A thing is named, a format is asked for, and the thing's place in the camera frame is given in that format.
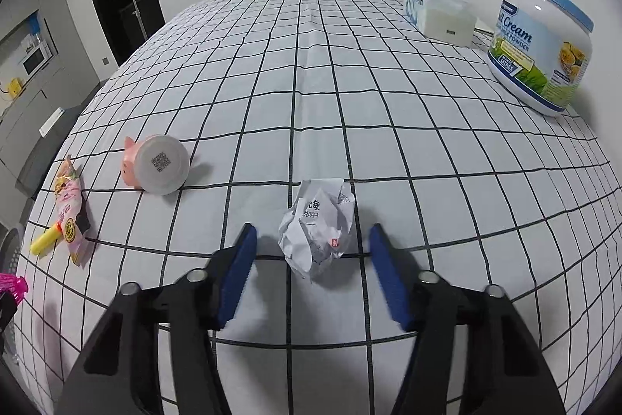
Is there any grey counter cabinet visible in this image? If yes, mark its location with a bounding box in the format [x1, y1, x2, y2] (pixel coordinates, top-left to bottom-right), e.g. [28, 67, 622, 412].
[0, 55, 105, 202]

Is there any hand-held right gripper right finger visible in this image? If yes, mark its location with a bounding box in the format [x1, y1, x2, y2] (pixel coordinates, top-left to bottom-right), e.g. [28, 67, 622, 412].
[368, 224, 567, 415]

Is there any pink plastic shuttlecock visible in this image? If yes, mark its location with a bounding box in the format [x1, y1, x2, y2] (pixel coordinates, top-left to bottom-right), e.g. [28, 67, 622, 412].
[0, 273, 29, 301]

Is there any white paper sheet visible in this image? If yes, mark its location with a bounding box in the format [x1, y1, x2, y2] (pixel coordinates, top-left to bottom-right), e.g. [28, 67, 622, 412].
[39, 106, 66, 136]

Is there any small yellow tube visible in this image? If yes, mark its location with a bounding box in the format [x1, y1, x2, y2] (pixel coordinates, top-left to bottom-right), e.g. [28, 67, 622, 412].
[30, 223, 64, 256]

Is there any white tissue box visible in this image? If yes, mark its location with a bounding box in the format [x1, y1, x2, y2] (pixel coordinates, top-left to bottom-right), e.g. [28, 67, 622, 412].
[418, 0, 477, 47]

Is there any white microwave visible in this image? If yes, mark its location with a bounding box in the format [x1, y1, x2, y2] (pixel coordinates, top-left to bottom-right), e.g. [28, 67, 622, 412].
[18, 38, 53, 75]

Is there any orange pink snack wrapper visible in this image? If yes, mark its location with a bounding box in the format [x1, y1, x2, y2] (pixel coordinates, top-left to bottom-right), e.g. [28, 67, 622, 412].
[52, 155, 92, 269]

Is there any pink pig cup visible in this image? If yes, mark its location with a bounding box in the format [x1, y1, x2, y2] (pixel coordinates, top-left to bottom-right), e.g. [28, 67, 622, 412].
[121, 134, 191, 196]

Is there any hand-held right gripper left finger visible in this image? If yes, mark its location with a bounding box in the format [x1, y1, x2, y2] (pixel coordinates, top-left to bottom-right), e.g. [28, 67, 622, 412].
[54, 223, 257, 415]

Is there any white milk powder can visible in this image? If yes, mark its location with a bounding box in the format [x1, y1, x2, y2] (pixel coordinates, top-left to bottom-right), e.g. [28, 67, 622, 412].
[487, 0, 594, 118]

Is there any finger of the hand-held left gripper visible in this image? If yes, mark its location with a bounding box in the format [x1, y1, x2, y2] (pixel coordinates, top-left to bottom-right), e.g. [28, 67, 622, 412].
[0, 292, 19, 333]

